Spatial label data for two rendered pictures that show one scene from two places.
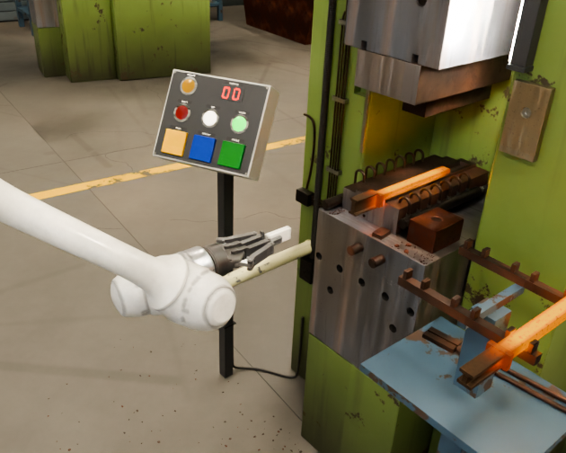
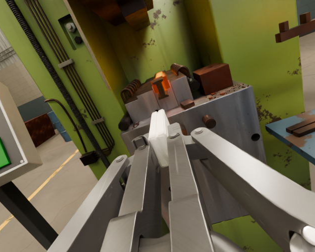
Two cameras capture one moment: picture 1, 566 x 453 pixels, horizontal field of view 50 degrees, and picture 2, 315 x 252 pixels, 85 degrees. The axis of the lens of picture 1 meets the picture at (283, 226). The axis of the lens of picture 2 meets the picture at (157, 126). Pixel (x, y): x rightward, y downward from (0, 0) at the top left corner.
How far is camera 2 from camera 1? 1.29 m
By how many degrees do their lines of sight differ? 36
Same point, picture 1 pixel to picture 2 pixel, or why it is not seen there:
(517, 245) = (256, 51)
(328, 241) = not seen: hidden behind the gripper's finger
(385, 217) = (177, 93)
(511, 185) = (232, 12)
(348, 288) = not seen: hidden behind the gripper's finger
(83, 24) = not seen: outside the picture
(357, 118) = (89, 67)
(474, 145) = (153, 67)
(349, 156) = (102, 101)
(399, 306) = (243, 142)
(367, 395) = (246, 229)
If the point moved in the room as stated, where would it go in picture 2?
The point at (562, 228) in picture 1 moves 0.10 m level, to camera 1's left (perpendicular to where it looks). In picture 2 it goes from (281, 10) to (274, 14)
